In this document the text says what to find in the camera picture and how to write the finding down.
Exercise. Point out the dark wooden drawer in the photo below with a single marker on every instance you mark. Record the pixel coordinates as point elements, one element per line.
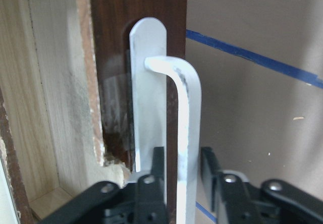
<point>66,116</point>

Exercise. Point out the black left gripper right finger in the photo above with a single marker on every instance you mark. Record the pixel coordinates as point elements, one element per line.
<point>235,200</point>

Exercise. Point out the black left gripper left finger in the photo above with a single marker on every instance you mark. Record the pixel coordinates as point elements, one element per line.
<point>104,202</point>

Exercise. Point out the white drawer handle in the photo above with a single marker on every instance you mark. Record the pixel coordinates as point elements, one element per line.
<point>150,68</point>

